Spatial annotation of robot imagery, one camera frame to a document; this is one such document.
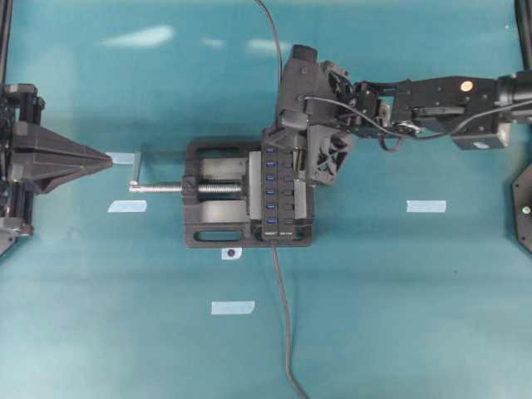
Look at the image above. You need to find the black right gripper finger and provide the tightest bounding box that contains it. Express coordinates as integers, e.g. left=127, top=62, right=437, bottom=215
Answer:
left=265, top=125, right=308, bottom=151
left=306, top=125, right=354, bottom=185

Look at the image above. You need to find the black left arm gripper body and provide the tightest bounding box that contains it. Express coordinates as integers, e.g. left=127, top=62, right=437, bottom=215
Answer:
left=1, top=84, right=45, bottom=255

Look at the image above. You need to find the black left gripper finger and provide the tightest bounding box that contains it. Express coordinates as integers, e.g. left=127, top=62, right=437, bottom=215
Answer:
left=12, top=122, right=112, bottom=163
left=11, top=160, right=112, bottom=195

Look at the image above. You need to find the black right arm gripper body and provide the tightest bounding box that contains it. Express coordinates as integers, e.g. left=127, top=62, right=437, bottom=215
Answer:
left=276, top=61, right=341, bottom=131

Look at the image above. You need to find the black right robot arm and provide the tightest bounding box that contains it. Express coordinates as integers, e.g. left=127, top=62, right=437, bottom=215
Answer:
left=262, top=58, right=531, bottom=186

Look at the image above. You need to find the black multiport USB hub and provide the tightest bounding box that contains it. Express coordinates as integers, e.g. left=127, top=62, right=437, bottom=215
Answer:
left=261, top=129, right=295, bottom=242

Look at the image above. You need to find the blue tape strip near crank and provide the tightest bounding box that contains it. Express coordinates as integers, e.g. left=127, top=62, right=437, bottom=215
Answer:
left=106, top=152, right=135, bottom=165

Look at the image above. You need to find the black bench vise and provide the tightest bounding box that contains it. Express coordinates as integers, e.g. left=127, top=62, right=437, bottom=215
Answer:
left=129, top=137, right=314, bottom=249

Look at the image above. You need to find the blue tape strip left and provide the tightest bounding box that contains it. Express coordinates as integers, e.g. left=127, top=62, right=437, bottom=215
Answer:
left=107, top=199, right=147, bottom=213

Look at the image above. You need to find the blue tape strip right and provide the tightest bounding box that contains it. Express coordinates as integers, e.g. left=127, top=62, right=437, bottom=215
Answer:
left=406, top=199, right=447, bottom=214

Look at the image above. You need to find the tape square with dark dot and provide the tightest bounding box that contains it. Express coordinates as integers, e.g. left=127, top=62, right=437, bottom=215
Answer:
left=220, top=247, right=243, bottom=261

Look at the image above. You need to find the blue tape strip bottom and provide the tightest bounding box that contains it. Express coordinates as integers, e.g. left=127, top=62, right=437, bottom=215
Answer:
left=211, top=301, right=255, bottom=316

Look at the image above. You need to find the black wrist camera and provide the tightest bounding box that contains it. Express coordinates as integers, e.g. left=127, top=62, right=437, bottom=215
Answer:
left=290, top=44, right=318, bottom=63

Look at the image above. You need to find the black frame post left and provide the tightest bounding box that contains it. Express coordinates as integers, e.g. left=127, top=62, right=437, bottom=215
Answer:
left=0, top=0, right=13, bottom=84

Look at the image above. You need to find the black frame post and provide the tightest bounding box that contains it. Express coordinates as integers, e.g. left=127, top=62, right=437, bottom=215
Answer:
left=0, top=0, right=13, bottom=84
left=515, top=0, right=531, bottom=70

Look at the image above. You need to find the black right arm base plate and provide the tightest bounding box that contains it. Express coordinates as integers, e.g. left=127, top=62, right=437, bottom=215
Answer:
left=511, top=164, right=532, bottom=253

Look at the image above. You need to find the black frame post right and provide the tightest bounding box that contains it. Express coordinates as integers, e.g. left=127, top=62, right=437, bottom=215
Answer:
left=515, top=0, right=531, bottom=70

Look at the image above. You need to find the black hub power cable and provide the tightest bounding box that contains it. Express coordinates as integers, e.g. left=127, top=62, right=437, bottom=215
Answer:
left=270, top=239, right=308, bottom=399

